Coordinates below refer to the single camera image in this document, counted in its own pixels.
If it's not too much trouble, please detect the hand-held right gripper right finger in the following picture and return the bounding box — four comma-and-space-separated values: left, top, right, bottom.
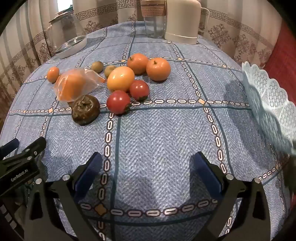
191, 152, 272, 241

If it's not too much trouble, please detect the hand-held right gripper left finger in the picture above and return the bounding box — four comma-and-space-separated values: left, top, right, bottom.
24, 152, 103, 241

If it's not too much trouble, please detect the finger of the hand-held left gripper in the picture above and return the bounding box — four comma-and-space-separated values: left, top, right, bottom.
0, 138, 19, 160
14, 137, 47, 163

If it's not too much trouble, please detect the dark brown wrinkled fruit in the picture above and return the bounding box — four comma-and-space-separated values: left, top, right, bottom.
71, 95, 101, 126

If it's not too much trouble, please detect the small tangerine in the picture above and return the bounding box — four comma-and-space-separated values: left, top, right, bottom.
47, 67, 60, 83

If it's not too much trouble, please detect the red tomato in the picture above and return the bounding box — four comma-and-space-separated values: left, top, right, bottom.
107, 90, 132, 115
129, 80, 150, 101

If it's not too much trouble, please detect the pale blue lace plastic basket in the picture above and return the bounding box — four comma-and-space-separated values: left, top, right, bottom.
242, 61, 296, 156

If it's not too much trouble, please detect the large yellow-orange citrus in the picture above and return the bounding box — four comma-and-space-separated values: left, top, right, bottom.
107, 66, 135, 92

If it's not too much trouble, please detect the small green-brown fruit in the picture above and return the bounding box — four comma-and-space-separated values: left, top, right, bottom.
91, 61, 104, 73
104, 65, 117, 78

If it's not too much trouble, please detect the orange with stem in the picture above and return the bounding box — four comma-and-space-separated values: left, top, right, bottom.
127, 53, 149, 75
146, 58, 171, 82

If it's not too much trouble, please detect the blue checked tablecloth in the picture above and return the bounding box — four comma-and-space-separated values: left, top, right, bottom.
0, 21, 296, 241

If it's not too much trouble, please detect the beige patterned curtain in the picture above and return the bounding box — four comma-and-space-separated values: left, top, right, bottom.
0, 0, 282, 121

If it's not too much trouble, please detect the glass jar with white base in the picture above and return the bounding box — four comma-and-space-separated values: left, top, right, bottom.
46, 10, 88, 59

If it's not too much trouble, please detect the bright window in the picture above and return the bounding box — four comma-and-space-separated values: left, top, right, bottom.
57, 0, 74, 12

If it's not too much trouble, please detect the red cloth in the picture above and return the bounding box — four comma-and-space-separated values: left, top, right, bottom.
264, 21, 296, 77

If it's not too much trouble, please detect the white thermos flask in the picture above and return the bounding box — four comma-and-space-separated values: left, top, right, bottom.
164, 0, 212, 45

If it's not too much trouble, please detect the glass pitcher with woven band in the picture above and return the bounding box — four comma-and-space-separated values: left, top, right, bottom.
140, 0, 167, 39

